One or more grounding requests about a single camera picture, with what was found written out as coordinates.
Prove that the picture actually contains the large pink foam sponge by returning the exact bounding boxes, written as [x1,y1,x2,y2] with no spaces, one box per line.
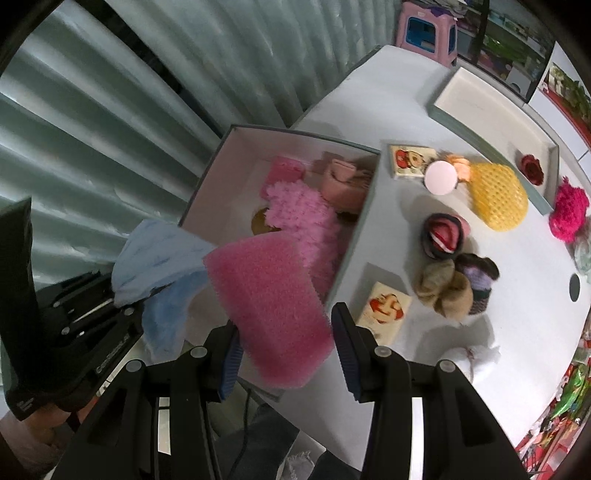
[204,232,334,389]

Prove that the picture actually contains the blue foam grid sheet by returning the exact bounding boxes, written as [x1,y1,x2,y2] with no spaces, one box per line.
[111,219,215,364]

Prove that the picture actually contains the tan knitted cloth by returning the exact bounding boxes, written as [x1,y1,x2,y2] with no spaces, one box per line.
[414,260,474,322]

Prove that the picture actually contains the white drawstring fabric bag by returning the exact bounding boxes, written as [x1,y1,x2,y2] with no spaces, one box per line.
[441,345,501,383]

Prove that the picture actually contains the brown round sponge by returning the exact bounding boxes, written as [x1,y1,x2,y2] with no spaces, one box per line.
[250,207,280,235]

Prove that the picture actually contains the light pink fluffy pouf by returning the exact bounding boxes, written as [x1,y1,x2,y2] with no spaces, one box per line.
[266,180,352,300]

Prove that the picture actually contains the salmon pink knitted cloth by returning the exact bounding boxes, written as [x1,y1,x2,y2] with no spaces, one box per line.
[320,159,373,215]

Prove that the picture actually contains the small pink sponge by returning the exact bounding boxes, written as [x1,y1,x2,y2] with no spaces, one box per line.
[260,156,307,199]

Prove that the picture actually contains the yellow foam fruit net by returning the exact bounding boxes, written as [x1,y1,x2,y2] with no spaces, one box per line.
[469,163,529,232]

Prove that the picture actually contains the purple dark knitted sock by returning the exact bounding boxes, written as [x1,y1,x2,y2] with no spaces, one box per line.
[455,253,500,315]

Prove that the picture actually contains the deep grey storage box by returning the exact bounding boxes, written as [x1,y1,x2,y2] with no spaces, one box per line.
[177,123,384,402]

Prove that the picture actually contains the pink round powder puff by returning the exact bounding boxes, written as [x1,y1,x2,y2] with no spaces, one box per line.
[424,160,458,196]

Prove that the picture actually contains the small cartoon tissue pack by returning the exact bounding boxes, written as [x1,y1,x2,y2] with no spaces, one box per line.
[388,144,438,179]

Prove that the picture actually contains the pile of snack packages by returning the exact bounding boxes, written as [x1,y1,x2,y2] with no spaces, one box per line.
[516,328,590,479]

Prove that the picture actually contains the orange fabric flower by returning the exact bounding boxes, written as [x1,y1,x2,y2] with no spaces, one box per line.
[446,154,472,183]

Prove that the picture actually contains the black round table hole cover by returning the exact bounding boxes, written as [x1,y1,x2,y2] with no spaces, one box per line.
[569,274,581,303]

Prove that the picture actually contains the pale green bath pouf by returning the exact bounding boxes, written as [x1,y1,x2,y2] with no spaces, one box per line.
[574,236,591,283]

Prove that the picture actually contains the magenta fluffy yarn ball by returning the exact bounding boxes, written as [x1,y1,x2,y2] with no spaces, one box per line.
[549,177,590,244]

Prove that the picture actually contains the red fabric rose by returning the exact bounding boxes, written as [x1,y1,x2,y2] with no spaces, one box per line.
[520,154,544,186]

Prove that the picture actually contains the shallow grey tray lid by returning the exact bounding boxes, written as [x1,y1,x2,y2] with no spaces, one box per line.
[427,68,560,215]

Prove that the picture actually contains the pink plastic stool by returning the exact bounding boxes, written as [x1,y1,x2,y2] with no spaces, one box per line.
[394,1,458,68]

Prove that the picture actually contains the green potted plant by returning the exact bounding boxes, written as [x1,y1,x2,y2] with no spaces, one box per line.
[548,64,590,117]

